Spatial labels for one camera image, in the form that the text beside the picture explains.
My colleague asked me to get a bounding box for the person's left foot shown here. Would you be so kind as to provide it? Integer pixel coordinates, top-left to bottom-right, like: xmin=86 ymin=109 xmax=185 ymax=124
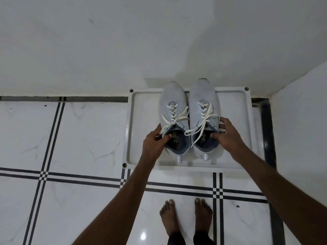
xmin=159 ymin=199 xmax=181 ymax=237

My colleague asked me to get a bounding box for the person's left forearm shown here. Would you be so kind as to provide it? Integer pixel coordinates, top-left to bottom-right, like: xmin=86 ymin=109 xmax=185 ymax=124
xmin=73 ymin=156 xmax=157 ymax=245

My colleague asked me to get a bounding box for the black right trouser leg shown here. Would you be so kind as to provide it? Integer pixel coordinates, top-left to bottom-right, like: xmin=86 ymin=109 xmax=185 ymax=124
xmin=193 ymin=230 xmax=216 ymax=245

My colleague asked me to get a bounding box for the white plastic shoe tray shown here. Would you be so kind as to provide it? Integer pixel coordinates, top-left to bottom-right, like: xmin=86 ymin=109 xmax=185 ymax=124
xmin=122 ymin=87 xmax=258 ymax=174

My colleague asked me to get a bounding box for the light grey lace-up sneaker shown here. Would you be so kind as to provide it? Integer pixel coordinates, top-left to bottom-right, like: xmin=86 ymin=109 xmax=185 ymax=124
xmin=184 ymin=78 xmax=226 ymax=161
xmin=158 ymin=81 xmax=191 ymax=164

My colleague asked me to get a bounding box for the person's right foot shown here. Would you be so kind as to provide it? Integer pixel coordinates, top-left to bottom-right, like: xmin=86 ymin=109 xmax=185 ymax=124
xmin=194 ymin=198 xmax=213 ymax=234

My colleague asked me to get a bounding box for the person's right forearm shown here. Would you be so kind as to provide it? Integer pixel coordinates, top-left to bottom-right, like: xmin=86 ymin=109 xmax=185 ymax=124
xmin=236 ymin=145 xmax=327 ymax=245

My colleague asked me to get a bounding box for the person's foot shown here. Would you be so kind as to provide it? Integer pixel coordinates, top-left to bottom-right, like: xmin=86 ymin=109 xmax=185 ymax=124
xmin=159 ymin=199 xmax=181 ymax=237
xmin=194 ymin=198 xmax=213 ymax=234

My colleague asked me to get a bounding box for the person's left hand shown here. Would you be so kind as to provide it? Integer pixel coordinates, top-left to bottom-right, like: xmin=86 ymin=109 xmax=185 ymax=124
xmin=141 ymin=124 xmax=173 ymax=164

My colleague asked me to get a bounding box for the black trouser leg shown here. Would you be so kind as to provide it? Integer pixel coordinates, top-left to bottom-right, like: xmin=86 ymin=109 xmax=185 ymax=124
xmin=167 ymin=232 xmax=186 ymax=245
xmin=193 ymin=230 xmax=216 ymax=245

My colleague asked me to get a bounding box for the black left trouser leg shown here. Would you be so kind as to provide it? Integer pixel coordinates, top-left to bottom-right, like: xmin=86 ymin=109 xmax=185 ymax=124
xmin=167 ymin=232 xmax=186 ymax=245

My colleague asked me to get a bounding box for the person's right hand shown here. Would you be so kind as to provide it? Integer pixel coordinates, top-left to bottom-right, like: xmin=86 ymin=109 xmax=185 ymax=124
xmin=210 ymin=117 xmax=248 ymax=161

